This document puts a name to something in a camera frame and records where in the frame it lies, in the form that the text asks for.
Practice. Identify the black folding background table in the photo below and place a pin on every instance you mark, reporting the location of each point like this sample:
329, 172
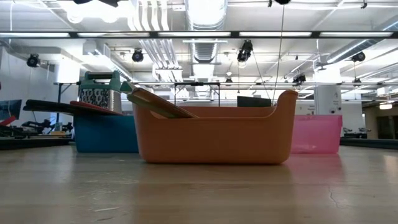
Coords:
197, 83

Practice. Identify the black background monitor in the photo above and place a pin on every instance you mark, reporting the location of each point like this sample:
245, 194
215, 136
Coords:
253, 102

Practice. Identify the black ceiling spotlight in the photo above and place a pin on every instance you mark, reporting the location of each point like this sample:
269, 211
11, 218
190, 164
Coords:
32, 60
358, 57
137, 56
299, 78
245, 49

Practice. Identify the teal blue plastic bin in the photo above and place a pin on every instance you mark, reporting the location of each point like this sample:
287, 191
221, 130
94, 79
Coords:
105, 133

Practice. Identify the pink translucent plastic bin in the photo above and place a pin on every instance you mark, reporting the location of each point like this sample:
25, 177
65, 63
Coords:
317, 133

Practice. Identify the black background robot arms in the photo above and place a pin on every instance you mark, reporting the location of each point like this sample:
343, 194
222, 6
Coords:
40, 126

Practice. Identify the blue screen monitor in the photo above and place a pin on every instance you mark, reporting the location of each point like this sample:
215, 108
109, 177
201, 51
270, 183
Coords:
11, 107

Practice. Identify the black background frame rail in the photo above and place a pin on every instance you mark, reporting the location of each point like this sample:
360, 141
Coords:
186, 83

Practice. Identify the silver ventilation duct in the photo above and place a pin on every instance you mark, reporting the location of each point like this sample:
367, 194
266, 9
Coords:
205, 49

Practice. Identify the black overhead frame beam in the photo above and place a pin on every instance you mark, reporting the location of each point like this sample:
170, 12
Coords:
235, 34

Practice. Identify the lit wall lamp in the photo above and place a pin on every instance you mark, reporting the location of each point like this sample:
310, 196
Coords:
385, 106

